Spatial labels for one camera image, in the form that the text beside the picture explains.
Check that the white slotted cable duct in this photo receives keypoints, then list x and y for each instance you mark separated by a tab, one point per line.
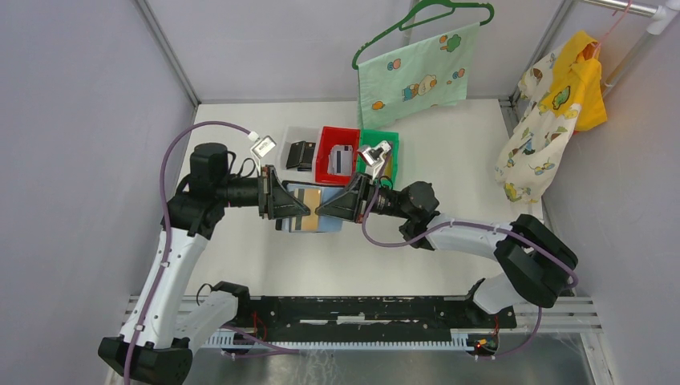
226	339

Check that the black leather card holder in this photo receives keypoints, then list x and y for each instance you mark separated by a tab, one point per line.
326	224

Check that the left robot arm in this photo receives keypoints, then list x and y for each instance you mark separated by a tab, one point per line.
154	346

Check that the light green printed cloth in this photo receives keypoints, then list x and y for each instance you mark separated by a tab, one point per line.
433	72

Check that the red plastic bin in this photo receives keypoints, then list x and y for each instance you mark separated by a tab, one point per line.
329	137

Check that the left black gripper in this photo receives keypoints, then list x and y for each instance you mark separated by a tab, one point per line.
274	200

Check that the clear plastic bin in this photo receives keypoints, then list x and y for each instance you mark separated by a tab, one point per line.
294	134

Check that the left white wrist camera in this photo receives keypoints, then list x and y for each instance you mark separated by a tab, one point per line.
262	146

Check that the yellow garment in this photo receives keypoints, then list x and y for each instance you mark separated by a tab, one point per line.
575	91

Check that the black card stack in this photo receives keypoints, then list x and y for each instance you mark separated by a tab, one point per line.
301	156

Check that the green clothes hanger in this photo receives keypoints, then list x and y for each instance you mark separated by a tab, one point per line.
410	20

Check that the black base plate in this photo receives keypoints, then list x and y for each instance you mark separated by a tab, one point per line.
367	319

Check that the white card stack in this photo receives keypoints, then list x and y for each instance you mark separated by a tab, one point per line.
341	160

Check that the gold card stack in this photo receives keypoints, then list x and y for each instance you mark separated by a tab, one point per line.
388	168

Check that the metal hanging rail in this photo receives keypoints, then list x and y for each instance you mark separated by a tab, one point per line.
631	47

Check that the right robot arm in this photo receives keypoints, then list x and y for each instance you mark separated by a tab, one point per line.
537	266

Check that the white printed garment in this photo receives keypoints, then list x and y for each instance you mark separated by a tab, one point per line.
528	162

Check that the gold credit card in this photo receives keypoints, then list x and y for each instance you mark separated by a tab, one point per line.
309	222

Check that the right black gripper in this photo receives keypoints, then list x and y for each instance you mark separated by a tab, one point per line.
347	204

